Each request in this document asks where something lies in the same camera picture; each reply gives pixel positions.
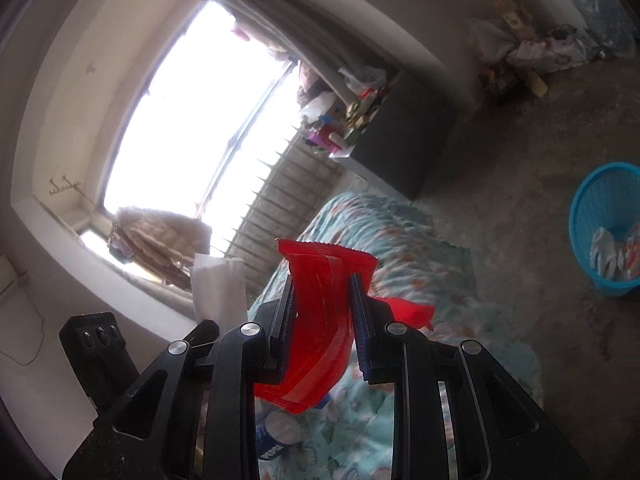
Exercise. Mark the dark grey cabinet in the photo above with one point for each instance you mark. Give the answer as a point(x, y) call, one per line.
point(410, 140)

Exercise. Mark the white plastic bag red print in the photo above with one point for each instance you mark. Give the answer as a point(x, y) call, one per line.
point(360, 77)

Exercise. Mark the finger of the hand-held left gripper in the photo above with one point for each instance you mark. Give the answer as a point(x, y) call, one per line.
point(202, 331)

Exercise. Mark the pink bottle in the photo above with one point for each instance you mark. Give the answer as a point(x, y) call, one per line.
point(322, 137)

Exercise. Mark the beige padded coat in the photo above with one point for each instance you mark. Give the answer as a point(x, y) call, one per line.
point(160, 240)

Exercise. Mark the red snack wrapper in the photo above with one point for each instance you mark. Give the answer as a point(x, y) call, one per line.
point(320, 305)

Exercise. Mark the pile of clothes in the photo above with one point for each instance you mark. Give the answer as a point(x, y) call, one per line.
point(315, 85)

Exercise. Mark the grey curtain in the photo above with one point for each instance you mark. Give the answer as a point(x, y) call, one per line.
point(280, 25)

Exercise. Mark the white paper tissue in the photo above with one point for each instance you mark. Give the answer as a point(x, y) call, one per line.
point(217, 285)

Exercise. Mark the floral turquoise blanket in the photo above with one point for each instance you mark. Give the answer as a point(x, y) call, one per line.
point(400, 270)

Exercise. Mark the large blue water jug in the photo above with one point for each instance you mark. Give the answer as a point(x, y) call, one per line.
point(595, 0)

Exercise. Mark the blue plastic basket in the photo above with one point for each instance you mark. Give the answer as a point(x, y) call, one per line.
point(595, 200)

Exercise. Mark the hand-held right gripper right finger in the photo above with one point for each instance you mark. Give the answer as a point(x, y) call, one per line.
point(361, 320)

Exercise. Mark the white plastic bag by wall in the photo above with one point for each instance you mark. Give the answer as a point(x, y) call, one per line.
point(487, 37)

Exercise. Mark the metal window railing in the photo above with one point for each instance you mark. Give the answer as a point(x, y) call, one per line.
point(285, 185)

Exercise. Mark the wall hook rack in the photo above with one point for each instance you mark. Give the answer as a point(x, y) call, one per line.
point(65, 185)

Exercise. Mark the clear plastic bottle blue label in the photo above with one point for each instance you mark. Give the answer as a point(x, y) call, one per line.
point(275, 435)

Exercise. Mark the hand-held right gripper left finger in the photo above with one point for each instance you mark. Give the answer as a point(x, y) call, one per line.
point(285, 320)

